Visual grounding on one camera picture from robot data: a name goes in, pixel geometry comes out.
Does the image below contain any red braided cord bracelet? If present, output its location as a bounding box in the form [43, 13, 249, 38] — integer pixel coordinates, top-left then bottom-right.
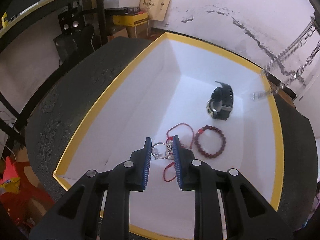
[163, 122, 195, 183]

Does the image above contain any black wrist watch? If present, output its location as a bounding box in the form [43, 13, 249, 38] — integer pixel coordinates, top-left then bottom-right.
[207, 81, 234, 120]

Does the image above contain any brown paper bag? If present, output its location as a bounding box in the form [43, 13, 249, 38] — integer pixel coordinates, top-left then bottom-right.
[139, 0, 171, 21]

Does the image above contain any yellow white open box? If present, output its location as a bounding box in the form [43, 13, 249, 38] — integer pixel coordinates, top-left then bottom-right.
[51, 31, 285, 240]

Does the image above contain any dark round textured mat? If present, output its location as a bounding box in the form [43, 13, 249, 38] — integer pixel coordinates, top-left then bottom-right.
[26, 37, 317, 230]

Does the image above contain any yellow cardboard box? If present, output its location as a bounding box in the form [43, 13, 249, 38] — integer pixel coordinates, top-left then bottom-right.
[113, 12, 148, 27]

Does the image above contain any red toy on floor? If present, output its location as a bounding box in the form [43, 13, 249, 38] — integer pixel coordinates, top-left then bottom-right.
[1, 157, 54, 226]

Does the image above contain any dark red bead bracelet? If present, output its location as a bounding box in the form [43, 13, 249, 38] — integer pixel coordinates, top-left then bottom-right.
[194, 125, 227, 159]

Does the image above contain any black speaker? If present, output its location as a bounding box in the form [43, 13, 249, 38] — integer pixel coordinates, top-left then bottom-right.
[58, 8, 85, 35]

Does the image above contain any silver chain necklace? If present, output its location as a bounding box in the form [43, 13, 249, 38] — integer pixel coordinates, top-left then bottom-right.
[252, 17, 320, 102]

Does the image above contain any black desk with shelf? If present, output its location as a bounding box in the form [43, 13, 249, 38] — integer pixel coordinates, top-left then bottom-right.
[1, 0, 107, 150]

